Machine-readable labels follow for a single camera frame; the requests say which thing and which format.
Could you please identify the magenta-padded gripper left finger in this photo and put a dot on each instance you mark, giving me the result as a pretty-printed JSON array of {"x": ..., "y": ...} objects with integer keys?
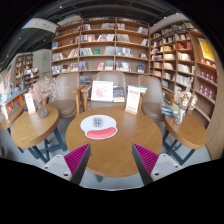
[{"x": 76, "y": 159}]

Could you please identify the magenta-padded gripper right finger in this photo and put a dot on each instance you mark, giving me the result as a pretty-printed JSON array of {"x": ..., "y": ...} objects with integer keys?
[{"x": 147, "y": 159}]

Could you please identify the transparent computer mouse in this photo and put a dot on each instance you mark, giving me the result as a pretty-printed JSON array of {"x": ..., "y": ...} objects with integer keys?
[{"x": 97, "y": 122}]

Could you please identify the white mouse pad red rest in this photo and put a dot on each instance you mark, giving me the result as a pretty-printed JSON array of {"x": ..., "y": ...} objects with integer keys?
[{"x": 100, "y": 133}]

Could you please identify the round wooden side table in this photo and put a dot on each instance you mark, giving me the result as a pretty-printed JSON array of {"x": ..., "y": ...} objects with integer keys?
[
  {"x": 33, "y": 128},
  {"x": 186, "y": 131},
  {"x": 11, "y": 120}
]

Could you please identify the stack of colourful books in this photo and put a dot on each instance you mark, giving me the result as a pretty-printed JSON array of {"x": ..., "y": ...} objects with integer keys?
[{"x": 169, "y": 110}]

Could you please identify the beige dried flowers glass vase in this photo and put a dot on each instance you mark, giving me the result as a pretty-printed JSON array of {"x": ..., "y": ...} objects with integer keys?
[{"x": 180, "y": 116}]

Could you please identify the pink dried flowers glass vase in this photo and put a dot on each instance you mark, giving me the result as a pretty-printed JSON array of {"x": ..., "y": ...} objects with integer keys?
[{"x": 41, "y": 108}]

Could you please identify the white sign wooden base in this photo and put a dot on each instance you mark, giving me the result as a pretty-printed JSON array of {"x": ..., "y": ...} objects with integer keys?
[{"x": 133, "y": 98}]

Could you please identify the brown padded wooden armchair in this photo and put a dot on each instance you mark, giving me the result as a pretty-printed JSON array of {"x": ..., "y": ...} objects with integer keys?
[
  {"x": 151, "y": 90},
  {"x": 111, "y": 76},
  {"x": 66, "y": 86}
]

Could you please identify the dark upright book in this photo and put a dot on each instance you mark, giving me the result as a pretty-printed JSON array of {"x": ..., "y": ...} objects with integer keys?
[{"x": 118, "y": 94}]

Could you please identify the light blue book stack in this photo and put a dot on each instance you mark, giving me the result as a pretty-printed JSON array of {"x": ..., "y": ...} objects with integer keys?
[{"x": 138, "y": 88}]

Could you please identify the small white sign card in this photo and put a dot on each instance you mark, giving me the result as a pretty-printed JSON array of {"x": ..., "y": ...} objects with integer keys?
[{"x": 30, "y": 102}]

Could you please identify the white framed picture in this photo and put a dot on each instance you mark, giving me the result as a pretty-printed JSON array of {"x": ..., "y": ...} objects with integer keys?
[{"x": 102, "y": 91}]

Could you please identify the orange book display shelf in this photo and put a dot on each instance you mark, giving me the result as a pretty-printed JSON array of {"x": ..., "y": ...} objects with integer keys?
[{"x": 15, "y": 99}]

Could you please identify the distant wooden bookshelf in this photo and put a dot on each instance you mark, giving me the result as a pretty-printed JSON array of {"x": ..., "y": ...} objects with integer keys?
[{"x": 26, "y": 68}]

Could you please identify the curved wooden bookshelf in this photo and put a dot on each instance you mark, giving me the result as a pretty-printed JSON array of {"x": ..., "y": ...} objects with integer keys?
[{"x": 176, "y": 50}]

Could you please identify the wide wooden bookshelf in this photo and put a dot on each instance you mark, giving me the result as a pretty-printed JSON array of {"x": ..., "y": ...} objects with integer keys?
[{"x": 100, "y": 38}]

